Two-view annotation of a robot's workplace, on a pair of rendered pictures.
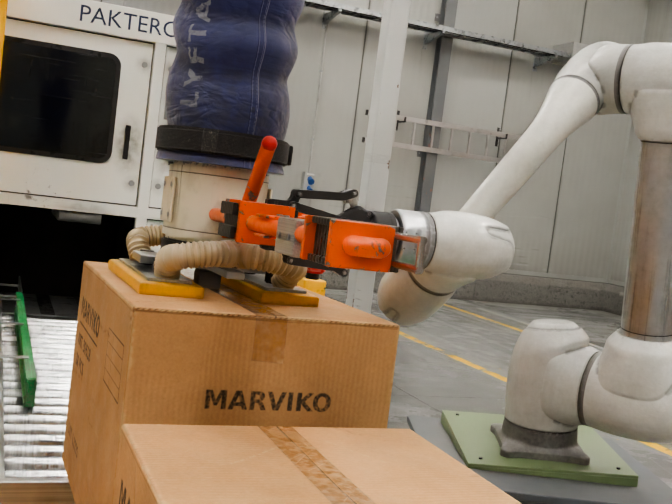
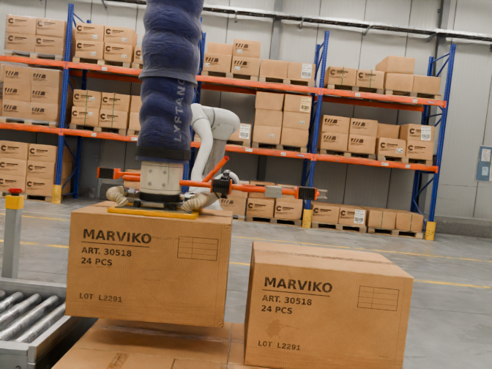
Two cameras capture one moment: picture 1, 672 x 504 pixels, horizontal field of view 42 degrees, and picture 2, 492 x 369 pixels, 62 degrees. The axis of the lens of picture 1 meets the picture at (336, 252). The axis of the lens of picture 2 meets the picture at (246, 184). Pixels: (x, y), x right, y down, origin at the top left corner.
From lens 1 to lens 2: 1.76 m
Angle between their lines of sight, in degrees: 68
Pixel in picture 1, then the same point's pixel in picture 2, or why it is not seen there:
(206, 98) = (184, 138)
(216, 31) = (186, 110)
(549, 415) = not seen: hidden behind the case
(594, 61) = (206, 113)
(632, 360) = (213, 206)
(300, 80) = not seen: outside the picture
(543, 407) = not seen: hidden behind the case
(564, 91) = (206, 124)
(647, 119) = (221, 133)
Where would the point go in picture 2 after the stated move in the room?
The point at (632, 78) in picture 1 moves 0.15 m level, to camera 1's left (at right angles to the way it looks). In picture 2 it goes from (218, 120) to (206, 116)
